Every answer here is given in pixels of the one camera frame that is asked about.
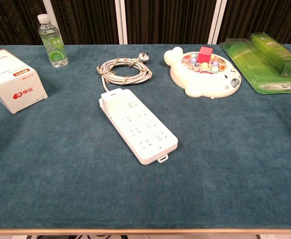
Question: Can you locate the white frame post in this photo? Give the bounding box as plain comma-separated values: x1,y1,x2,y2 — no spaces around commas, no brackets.
42,0,54,45
207,0,228,45
114,0,128,45

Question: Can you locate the white cube charger adapter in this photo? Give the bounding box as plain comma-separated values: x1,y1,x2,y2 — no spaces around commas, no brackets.
99,89,133,117

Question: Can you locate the green rectangular box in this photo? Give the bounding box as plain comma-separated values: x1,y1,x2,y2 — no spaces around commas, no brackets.
250,33,291,78

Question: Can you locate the red cube block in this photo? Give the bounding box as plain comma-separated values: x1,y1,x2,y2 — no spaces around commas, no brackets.
198,46,214,62

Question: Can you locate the grey coiled power cable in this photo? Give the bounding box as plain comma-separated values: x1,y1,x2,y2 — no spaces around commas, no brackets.
96,51,153,93

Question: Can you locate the white cardboard box red logo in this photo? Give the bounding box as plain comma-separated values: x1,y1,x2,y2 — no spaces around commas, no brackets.
0,49,48,115

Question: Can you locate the white power strip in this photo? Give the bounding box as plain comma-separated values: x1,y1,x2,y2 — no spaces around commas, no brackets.
98,89,179,166

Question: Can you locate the green plastic blister package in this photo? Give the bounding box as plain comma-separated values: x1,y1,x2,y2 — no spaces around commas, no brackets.
219,32,291,95

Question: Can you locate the cream seal-shaped fishing toy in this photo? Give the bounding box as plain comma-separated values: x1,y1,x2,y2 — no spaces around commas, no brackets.
163,46,242,98

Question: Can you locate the clear green-label water bottle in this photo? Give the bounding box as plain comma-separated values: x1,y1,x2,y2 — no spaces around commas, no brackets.
37,13,69,68

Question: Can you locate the teal tablecloth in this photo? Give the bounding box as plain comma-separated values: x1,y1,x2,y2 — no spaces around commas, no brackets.
0,44,291,230

